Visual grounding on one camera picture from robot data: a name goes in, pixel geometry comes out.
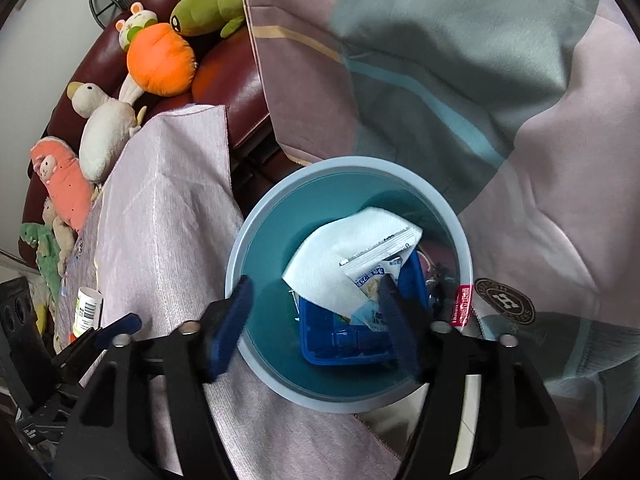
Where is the white bunny plush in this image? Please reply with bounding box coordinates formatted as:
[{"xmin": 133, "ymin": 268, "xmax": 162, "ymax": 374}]
[{"xmin": 115, "ymin": 1, "xmax": 157, "ymax": 52}]

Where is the pink carrot plush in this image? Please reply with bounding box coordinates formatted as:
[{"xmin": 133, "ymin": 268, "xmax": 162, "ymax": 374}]
[{"xmin": 30, "ymin": 136, "xmax": 94, "ymax": 232}]

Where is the patchwork pink grey blanket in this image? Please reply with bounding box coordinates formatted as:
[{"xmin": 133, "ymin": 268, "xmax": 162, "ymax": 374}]
[{"xmin": 245, "ymin": 0, "xmax": 639, "ymax": 474}]

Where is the blue trash bin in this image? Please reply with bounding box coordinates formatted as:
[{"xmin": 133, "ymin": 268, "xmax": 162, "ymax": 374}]
[{"xmin": 223, "ymin": 155, "xmax": 475, "ymax": 415}]

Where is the white duck plush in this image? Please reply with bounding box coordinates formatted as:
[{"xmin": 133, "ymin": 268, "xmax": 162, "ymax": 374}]
[{"xmin": 66, "ymin": 74, "xmax": 146, "ymax": 184}]

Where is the blue white snack packet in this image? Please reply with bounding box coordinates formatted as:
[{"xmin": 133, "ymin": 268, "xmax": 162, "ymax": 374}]
[{"xmin": 343, "ymin": 249, "xmax": 406, "ymax": 332}]

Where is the white green pill bottle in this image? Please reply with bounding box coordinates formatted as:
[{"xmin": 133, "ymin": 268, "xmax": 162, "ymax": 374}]
[{"xmin": 72, "ymin": 286, "xmax": 103, "ymax": 338}]

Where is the green crocodile plush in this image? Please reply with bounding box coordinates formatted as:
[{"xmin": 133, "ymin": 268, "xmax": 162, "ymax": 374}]
[{"xmin": 20, "ymin": 222, "xmax": 61, "ymax": 304}]

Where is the orange round plush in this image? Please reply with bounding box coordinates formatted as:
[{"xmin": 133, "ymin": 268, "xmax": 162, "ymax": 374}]
[{"xmin": 127, "ymin": 23, "xmax": 198, "ymax": 96}]

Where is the green dinosaur plush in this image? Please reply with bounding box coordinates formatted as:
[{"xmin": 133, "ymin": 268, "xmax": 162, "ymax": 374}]
[{"xmin": 169, "ymin": 0, "xmax": 245, "ymax": 39}]

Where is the beige small plush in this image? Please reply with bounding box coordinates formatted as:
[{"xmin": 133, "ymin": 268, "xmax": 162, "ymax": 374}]
[{"xmin": 42, "ymin": 197, "xmax": 76, "ymax": 278}]

